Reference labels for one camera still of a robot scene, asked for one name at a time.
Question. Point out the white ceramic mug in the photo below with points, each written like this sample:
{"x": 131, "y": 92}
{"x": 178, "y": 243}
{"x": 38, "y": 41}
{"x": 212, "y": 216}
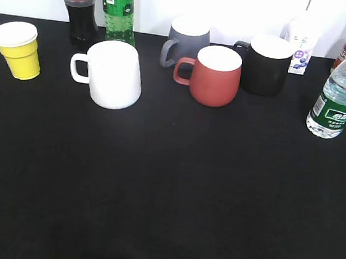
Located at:
{"x": 111, "y": 69}

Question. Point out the clear water bottle green label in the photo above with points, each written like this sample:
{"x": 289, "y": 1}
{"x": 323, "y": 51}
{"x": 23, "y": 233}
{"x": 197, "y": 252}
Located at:
{"x": 327, "y": 118}

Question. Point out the yellow paper cup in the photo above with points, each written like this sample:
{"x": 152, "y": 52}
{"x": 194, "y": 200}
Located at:
{"x": 19, "y": 47}

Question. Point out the red ceramic mug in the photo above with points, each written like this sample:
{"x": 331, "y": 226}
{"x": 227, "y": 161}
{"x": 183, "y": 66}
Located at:
{"x": 215, "y": 76}

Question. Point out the grey ceramic mug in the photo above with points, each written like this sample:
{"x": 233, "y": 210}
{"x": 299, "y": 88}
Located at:
{"x": 186, "y": 37}

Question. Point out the black ceramic mug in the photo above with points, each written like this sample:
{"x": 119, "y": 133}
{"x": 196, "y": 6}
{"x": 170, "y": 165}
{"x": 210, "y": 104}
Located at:
{"x": 265, "y": 64}

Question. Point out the green soda bottle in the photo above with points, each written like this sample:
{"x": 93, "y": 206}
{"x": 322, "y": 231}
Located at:
{"x": 119, "y": 20}

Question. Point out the white blueberry milk carton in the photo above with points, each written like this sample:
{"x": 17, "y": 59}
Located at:
{"x": 302, "y": 32}

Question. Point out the cola bottle red label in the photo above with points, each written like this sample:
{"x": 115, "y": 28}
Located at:
{"x": 83, "y": 28}

